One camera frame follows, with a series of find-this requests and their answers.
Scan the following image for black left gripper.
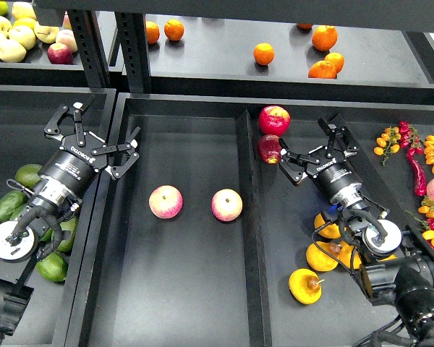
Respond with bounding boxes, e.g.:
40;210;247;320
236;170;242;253
38;94;142;199

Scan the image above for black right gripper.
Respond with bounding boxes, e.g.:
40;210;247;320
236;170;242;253
278;118;362;202

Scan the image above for green avocado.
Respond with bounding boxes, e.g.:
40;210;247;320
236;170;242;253
35;252;69;283
0;190;27;222
14;163;42;188

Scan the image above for yellow pear with stem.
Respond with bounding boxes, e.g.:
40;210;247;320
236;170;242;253
289;268;323;305

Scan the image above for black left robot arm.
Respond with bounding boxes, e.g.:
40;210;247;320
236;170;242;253
0;96;140;345

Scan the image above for yellow pear under arm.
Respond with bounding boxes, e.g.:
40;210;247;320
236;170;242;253
306;241;341;272

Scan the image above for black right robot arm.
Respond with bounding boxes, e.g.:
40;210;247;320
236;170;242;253
278;119;434;346

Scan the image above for green avocado top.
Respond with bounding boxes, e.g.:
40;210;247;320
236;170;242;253
14;163;42;188

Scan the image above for dark red apple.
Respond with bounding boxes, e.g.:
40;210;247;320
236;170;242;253
257;134;281;164

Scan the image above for bright red apple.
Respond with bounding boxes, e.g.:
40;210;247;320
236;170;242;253
258;105;291;137

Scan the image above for orange tangerine front right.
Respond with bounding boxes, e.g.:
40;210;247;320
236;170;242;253
308;60;337;79

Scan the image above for pink apple left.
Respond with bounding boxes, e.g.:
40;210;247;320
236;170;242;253
148;185;183;219

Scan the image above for red apple on shelf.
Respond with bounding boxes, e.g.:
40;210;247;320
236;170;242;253
47;43;73;65

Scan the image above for orange tangerine centre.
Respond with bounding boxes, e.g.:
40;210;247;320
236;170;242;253
253;43;275;66

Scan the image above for red chili pepper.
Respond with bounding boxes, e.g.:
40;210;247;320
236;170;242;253
406;148;427;197

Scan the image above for large orange tangerine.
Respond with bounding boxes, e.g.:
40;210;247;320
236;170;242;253
311;25;338;51

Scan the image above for orange tangerine upper left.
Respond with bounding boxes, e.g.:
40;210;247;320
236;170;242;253
164;19;184;41

